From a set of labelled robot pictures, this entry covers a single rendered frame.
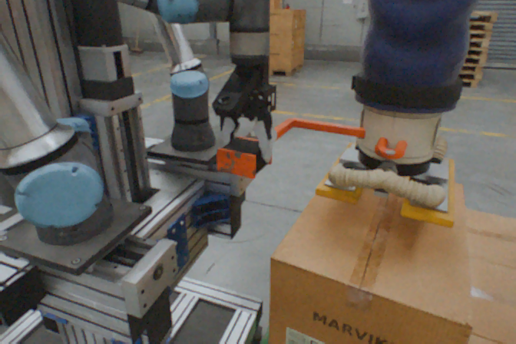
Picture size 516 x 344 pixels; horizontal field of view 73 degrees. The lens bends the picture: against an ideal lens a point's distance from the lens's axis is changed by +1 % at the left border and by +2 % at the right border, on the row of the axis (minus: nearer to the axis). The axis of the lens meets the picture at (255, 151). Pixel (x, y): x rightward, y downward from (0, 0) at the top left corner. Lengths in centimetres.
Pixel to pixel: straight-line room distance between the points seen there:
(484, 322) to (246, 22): 118
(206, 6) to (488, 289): 134
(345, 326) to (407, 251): 22
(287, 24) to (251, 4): 710
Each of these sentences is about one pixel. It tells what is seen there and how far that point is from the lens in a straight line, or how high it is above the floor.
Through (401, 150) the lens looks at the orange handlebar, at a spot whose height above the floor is 119.
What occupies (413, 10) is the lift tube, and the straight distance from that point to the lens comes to 77.
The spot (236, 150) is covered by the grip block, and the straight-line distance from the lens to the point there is 68.
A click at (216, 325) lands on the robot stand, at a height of 21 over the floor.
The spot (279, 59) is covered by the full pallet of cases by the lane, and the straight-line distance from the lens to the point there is 786.
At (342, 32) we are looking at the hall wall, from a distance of 1025.
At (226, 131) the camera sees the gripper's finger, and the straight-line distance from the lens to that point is 72.
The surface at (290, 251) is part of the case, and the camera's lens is 84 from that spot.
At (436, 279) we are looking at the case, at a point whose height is 94.
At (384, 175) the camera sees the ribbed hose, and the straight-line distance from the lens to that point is 78.
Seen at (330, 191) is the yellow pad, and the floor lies 107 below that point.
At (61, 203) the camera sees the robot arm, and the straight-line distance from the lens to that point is 60.
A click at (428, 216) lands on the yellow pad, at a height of 107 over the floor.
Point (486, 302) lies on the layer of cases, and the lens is 150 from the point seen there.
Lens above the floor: 148
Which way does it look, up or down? 23 degrees down
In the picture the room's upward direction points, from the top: straight up
